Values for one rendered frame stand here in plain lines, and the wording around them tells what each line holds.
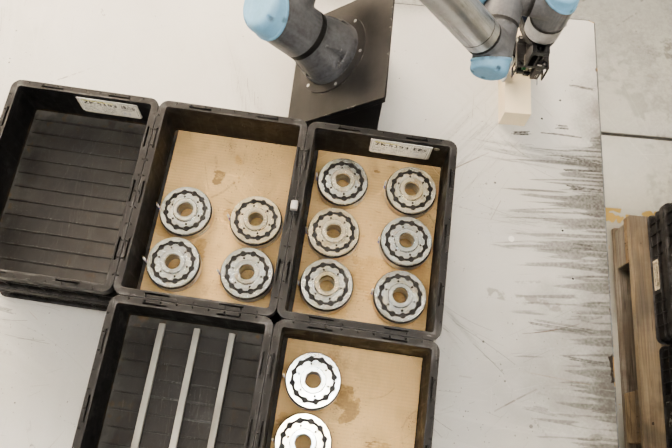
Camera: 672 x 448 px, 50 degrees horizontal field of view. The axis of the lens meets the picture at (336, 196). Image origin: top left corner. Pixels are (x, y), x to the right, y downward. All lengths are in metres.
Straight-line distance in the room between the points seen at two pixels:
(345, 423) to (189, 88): 0.86
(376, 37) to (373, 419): 0.77
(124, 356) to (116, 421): 0.12
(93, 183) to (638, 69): 1.98
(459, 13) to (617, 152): 1.44
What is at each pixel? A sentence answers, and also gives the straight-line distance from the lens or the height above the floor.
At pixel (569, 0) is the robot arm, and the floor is 1.09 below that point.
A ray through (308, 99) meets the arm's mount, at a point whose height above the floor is 0.79.
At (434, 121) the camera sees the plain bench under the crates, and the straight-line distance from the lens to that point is 1.72.
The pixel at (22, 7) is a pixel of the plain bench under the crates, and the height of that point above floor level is 0.70.
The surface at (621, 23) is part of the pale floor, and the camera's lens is 2.93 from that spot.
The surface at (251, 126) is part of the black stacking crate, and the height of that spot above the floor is 0.89.
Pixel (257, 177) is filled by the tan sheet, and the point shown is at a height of 0.83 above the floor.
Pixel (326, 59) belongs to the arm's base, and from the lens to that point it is 1.55.
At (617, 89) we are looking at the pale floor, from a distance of 2.77.
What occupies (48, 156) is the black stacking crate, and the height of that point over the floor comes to 0.83.
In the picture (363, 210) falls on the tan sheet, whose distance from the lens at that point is 1.48.
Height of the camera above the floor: 2.22
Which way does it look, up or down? 69 degrees down
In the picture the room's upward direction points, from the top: 6 degrees clockwise
